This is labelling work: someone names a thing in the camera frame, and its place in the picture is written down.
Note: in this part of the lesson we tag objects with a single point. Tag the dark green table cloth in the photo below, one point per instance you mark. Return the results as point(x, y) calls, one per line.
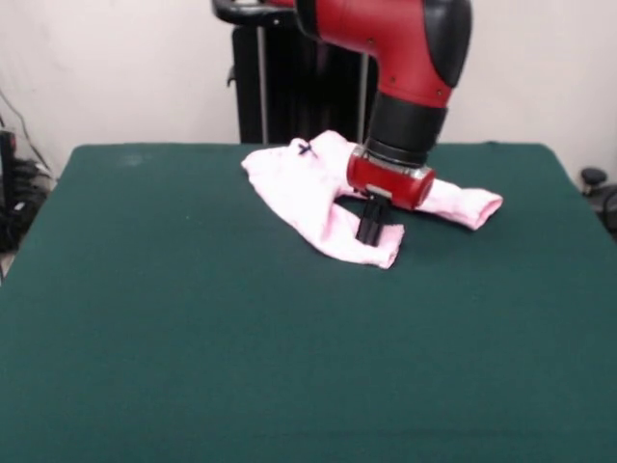
point(193, 337)

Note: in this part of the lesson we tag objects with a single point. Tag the pink child's pants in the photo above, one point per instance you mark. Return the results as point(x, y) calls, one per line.
point(299, 193)

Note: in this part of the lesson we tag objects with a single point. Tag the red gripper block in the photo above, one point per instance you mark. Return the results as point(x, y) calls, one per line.
point(385, 181)

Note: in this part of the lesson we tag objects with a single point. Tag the black electronics box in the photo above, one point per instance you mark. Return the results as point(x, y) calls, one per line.
point(7, 164)

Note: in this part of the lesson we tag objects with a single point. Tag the black bag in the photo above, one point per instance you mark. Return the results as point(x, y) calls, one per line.
point(14, 226)

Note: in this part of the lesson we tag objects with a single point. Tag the black office chair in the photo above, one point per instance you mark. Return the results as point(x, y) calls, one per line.
point(605, 193)

